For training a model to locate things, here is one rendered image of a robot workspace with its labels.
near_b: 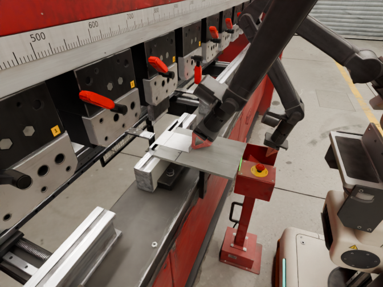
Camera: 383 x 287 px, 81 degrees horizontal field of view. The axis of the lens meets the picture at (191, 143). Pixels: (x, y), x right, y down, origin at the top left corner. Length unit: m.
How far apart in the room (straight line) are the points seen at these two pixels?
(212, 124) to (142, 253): 0.39
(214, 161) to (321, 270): 0.92
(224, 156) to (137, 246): 0.36
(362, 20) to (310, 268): 7.53
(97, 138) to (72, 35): 0.18
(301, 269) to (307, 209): 0.72
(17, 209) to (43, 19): 0.26
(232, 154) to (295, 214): 1.29
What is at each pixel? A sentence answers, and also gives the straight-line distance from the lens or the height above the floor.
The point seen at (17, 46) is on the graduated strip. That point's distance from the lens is 0.36.
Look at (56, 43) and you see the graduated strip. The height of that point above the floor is 1.38.
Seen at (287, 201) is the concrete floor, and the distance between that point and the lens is 2.02.
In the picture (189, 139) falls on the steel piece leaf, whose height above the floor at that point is 1.00.
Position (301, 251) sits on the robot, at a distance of 1.45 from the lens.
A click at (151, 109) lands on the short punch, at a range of 0.68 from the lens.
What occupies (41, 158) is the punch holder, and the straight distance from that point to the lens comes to 0.40.
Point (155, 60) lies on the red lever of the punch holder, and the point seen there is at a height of 1.31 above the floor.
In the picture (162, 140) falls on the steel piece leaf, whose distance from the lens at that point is 0.78.
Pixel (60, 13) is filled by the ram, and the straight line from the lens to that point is 0.40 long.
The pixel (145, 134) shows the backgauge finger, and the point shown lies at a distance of 0.81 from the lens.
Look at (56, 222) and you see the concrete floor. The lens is 2.01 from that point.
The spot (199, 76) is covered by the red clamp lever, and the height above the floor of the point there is 1.18.
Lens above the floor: 1.46
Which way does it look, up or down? 37 degrees down
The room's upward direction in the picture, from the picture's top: straight up
